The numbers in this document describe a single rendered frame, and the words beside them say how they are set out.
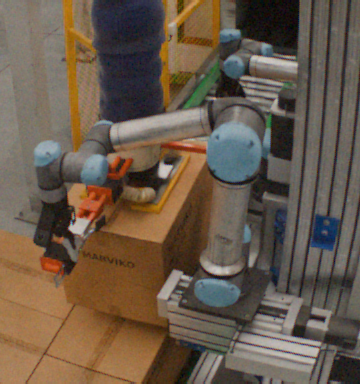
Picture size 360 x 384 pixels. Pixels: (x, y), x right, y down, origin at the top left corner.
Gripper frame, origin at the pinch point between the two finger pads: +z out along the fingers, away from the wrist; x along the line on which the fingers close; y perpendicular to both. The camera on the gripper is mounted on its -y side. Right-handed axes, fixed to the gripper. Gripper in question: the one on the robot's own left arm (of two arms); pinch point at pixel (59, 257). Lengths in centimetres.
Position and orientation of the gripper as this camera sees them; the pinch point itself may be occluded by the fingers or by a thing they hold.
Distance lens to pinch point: 186.6
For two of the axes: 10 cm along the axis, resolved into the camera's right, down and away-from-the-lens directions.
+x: -9.5, -1.7, 2.4
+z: 0.1, 8.0, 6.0
